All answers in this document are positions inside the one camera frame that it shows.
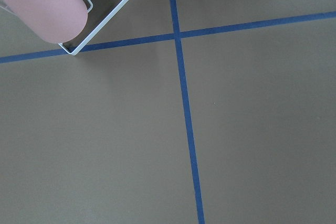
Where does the pink cup front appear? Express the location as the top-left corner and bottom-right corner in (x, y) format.
(3, 0), (88, 44)

